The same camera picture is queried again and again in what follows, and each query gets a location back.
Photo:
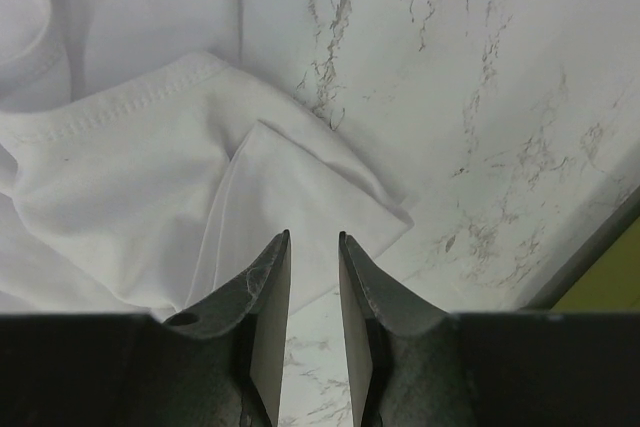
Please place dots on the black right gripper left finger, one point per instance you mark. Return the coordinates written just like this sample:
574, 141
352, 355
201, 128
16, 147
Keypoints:
230, 370

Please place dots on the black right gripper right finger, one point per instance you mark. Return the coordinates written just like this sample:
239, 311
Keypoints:
403, 357

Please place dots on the white t-shirt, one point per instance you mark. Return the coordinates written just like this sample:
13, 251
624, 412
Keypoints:
141, 170

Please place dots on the olive green plastic bin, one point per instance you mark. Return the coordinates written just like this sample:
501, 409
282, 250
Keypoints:
612, 282

